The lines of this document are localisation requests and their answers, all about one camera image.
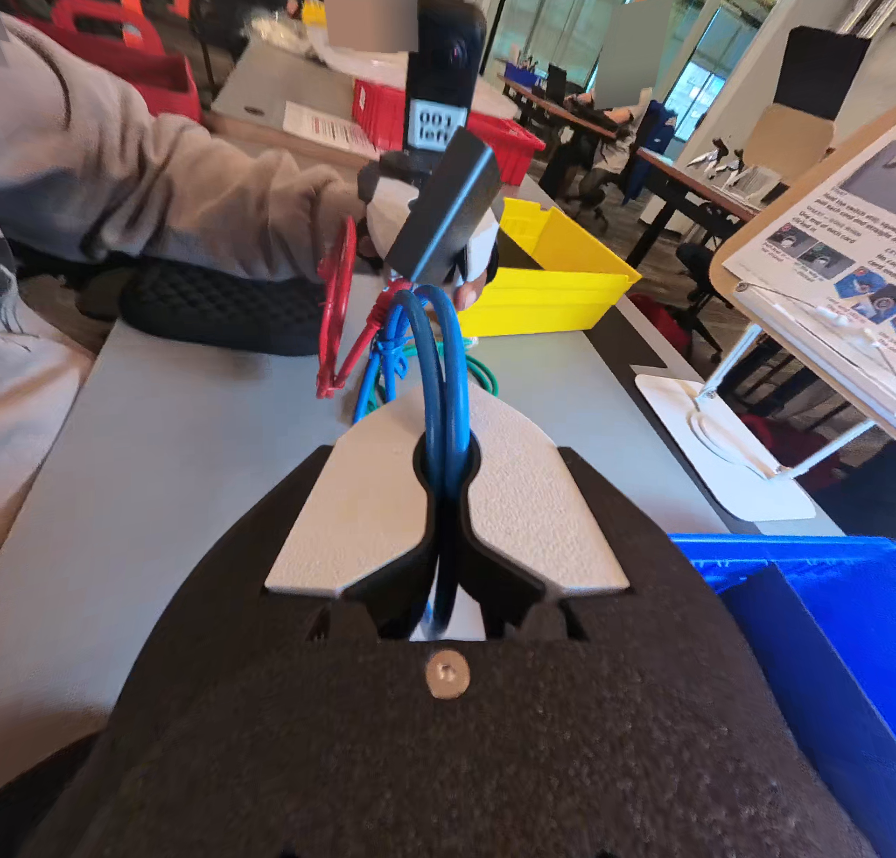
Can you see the red plastic crate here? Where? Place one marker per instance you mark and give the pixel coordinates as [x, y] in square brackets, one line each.
[504, 144]

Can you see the black quilted wrist cushion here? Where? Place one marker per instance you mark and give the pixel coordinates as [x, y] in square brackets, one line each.
[224, 305]

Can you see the red tote basket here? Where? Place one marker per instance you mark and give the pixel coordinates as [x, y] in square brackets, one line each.
[161, 81]

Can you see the paper with red label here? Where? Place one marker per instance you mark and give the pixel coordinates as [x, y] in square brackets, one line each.
[329, 126]

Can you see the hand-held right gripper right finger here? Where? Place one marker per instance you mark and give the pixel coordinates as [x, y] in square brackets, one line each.
[532, 515]

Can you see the person's left forearm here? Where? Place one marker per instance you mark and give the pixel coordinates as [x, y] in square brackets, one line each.
[175, 186]

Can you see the black office chair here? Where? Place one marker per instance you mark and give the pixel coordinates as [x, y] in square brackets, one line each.
[700, 263]

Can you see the person's left hand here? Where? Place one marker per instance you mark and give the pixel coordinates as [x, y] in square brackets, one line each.
[470, 292]

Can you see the blue plastic bin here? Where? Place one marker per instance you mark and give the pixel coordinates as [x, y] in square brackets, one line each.
[826, 627]

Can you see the wooden office table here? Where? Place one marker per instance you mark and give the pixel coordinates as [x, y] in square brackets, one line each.
[693, 182]
[553, 105]

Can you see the cardboard piece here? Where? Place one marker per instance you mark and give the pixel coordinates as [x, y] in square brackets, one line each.
[784, 137]

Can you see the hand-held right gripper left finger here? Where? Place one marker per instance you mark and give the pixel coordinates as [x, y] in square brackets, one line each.
[357, 508]

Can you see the printed instruction sheet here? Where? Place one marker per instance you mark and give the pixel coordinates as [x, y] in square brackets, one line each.
[826, 242]

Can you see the black upright panel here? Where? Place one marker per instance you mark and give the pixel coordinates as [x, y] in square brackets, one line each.
[822, 67]

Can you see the person's torso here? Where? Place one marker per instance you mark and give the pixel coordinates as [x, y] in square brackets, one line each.
[35, 382]

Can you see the yellow plastic bin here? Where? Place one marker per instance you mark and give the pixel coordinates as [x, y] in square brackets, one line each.
[546, 298]

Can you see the wooden display board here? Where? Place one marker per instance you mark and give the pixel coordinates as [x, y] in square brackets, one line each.
[728, 256]

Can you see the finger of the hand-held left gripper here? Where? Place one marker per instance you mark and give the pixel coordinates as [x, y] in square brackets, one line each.
[484, 249]

